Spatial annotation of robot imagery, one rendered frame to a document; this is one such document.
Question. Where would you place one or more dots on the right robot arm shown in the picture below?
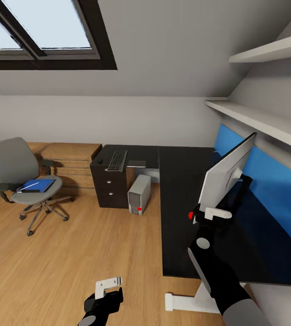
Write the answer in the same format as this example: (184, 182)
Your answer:
(235, 305)

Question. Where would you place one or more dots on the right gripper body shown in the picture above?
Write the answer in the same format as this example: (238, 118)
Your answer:
(217, 222)

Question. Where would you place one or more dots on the notebook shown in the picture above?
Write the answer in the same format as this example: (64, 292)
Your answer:
(136, 164)

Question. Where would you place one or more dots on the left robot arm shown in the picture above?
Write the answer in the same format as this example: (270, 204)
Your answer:
(100, 304)

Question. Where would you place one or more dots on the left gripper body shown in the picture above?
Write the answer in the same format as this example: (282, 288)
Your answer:
(110, 302)

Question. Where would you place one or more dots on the folder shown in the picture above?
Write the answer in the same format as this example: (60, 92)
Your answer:
(37, 185)

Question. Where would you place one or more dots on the monitor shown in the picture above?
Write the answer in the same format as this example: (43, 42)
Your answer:
(219, 178)

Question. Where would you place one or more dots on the swivel chair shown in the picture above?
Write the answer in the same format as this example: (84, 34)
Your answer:
(18, 165)

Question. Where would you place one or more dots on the keyboard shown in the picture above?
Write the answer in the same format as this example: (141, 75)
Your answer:
(118, 160)

